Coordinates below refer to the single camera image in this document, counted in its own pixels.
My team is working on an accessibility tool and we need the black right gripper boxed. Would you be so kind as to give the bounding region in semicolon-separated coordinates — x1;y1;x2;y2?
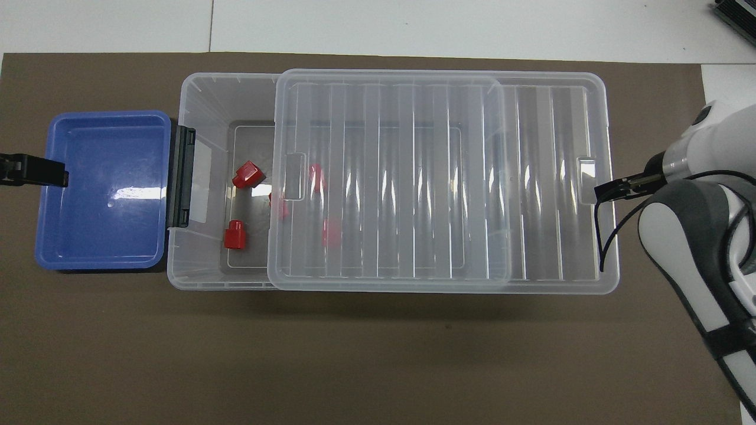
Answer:
594;152;668;202

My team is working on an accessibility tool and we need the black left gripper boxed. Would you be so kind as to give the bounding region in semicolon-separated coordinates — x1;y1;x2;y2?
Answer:
0;153;69;188

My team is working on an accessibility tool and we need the clear ribbed plastic lid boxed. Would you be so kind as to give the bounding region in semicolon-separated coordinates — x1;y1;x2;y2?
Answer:
268;69;621;294

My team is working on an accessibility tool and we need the blue plastic tray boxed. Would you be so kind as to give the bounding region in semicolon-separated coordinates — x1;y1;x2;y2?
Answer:
34;110;173;272

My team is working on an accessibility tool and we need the black box latch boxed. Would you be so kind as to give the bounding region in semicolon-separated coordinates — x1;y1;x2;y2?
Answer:
167;118;197;230

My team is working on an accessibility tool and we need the clear plastic storage box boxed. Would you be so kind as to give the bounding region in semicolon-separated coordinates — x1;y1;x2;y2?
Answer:
167;72;512;291

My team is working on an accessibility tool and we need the black ribbed device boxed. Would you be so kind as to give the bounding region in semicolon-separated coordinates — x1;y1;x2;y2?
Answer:
713;0;756;30

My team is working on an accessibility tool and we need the brown table mat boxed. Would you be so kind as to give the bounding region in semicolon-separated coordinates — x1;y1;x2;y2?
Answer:
0;52;744;425

